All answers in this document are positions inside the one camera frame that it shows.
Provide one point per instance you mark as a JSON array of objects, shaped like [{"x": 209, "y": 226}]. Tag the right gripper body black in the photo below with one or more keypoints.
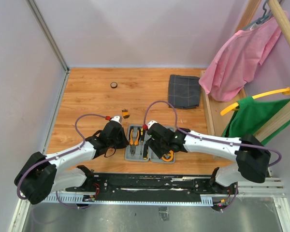
[{"x": 159, "y": 148}]

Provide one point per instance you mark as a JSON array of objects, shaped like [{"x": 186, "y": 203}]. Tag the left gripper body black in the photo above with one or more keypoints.
[{"x": 119, "y": 143}]

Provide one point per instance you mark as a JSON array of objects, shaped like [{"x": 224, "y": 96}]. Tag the yellow tape measure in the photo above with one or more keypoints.
[{"x": 167, "y": 157}]

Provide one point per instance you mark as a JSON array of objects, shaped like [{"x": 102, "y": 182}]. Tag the orange black pliers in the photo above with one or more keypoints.
[{"x": 134, "y": 140}]

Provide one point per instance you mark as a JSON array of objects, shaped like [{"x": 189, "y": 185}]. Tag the hex key set orange holder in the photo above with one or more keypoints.
[{"x": 125, "y": 113}]

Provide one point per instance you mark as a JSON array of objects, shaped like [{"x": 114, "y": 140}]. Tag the grey plastic tool case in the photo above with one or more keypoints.
[{"x": 137, "y": 150}]

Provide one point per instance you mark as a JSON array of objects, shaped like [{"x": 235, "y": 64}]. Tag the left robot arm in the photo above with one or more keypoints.
[{"x": 44, "y": 174}]

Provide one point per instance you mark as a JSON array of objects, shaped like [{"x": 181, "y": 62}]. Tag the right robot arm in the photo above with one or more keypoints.
[{"x": 249, "y": 158}]

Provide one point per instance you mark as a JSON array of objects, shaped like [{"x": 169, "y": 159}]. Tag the dark grey checked cloth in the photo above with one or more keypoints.
[{"x": 184, "y": 92}]

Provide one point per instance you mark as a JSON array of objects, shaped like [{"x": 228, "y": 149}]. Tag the wooden clothes rack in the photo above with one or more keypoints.
[{"x": 215, "y": 123}]

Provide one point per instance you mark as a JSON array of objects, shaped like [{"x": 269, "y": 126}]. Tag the green shirt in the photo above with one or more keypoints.
[{"x": 251, "y": 116}]

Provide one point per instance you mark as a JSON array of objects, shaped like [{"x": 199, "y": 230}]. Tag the pink shirt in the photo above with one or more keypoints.
[{"x": 237, "y": 60}]

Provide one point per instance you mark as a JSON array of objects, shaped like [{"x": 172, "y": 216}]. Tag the yellow clothes hanger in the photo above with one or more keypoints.
[{"x": 233, "y": 107}]

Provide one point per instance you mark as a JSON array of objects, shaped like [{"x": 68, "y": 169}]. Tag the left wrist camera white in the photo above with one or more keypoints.
[{"x": 117, "y": 119}]

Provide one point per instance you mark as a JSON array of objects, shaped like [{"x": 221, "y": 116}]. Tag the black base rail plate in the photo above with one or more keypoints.
[{"x": 152, "y": 187}]

